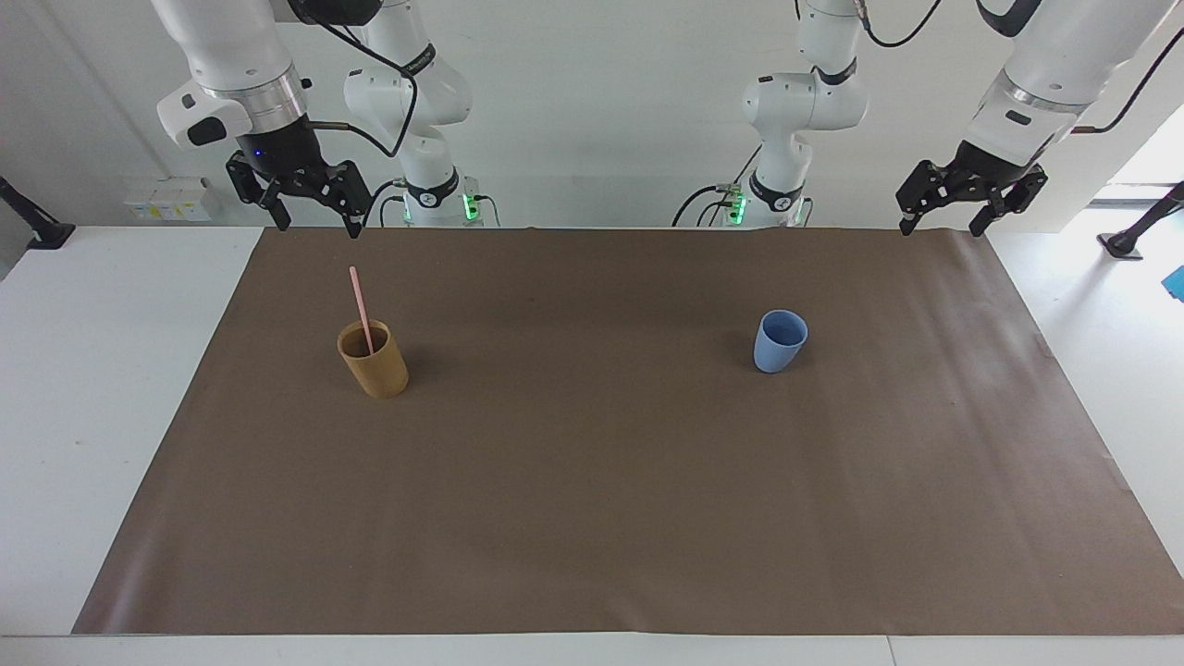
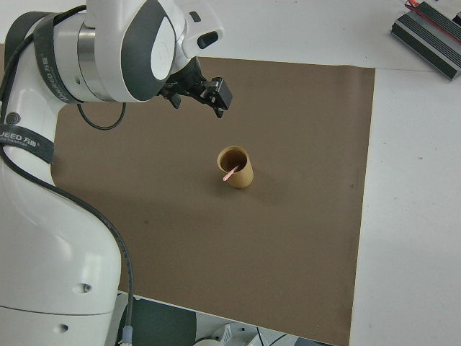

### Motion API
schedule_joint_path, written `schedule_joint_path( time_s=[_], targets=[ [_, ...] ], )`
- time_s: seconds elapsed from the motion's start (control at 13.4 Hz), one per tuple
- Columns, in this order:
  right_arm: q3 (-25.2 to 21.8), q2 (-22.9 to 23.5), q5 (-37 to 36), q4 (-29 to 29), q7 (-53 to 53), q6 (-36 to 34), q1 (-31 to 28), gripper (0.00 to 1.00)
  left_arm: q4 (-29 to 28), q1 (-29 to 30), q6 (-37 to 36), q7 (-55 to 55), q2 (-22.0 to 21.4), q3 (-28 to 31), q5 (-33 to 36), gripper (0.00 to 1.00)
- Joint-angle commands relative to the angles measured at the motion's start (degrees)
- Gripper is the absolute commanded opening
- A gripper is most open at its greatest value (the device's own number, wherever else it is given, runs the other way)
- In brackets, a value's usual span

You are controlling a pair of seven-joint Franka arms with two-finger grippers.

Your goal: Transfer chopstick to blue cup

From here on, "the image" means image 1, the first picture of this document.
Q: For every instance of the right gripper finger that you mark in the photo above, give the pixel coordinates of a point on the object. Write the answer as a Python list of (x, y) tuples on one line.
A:
[(342, 190), (246, 181)]

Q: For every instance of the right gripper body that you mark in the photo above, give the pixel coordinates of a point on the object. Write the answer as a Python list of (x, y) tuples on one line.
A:
[(282, 150)]

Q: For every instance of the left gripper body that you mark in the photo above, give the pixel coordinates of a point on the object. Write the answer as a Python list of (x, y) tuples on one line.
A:
[(994, 166)]

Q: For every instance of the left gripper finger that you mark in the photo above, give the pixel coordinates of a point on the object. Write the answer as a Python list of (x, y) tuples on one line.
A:
[(925, 190), (1013, 194)]

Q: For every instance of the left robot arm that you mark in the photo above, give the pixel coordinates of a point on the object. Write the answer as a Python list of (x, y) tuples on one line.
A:
[(1045, 65)]

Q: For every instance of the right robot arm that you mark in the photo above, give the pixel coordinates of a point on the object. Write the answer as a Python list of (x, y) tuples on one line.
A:
[(236, 37)]

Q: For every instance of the pink chopstick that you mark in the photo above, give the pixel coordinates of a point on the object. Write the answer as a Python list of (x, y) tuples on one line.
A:
[(359, 301)]

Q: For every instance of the brown wooden cup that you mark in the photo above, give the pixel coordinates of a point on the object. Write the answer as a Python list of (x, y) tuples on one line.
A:
[(375, 365)]

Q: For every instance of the blue cup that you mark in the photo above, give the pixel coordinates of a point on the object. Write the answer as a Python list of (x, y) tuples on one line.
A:
[(779, 344)]

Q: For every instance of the black stand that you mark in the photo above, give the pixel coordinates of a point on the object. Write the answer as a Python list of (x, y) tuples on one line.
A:
[(37, 227), (1142, 227)]

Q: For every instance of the blue flat object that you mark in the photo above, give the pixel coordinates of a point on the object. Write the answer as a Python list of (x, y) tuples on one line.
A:
[(1175, 283)]

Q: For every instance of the white wall socket box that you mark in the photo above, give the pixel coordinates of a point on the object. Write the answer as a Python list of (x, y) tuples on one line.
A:
[(168, 199)]

